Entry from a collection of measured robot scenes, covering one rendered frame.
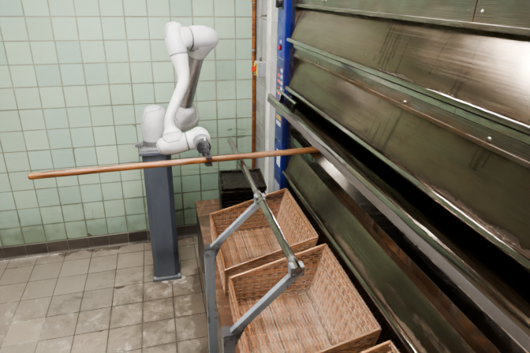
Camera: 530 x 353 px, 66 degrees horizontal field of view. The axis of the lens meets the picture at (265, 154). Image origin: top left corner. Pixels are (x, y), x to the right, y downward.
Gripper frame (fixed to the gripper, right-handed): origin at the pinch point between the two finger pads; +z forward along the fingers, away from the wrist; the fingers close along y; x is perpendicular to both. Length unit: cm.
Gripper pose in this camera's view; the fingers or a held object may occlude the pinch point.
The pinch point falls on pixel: (208, 159)
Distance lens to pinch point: 203.8
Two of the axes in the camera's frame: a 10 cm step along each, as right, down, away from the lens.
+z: 2.6, 3.6, -8.9
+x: -9.6, 0.8, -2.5
